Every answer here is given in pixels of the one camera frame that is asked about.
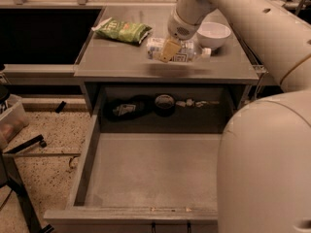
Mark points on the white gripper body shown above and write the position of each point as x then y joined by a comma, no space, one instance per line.
180,27

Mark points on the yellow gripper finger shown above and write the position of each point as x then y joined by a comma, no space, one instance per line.
170,48

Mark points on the blue plastic bottle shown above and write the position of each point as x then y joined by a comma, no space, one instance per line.
190,51

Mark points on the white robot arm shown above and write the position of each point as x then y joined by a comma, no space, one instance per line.
264,159

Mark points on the grey cabinet counter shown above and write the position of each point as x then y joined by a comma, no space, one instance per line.
109,61

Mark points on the grey open drawer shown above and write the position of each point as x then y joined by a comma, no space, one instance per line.
152,174

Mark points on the white bowl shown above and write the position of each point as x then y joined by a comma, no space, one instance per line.
212,35

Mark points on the green chip bag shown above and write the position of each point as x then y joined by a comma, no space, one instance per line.
122,31

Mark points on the black chair base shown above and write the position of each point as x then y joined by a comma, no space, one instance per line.
38,139

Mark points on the clear plastic storage bin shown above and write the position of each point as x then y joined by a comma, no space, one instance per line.
12,120

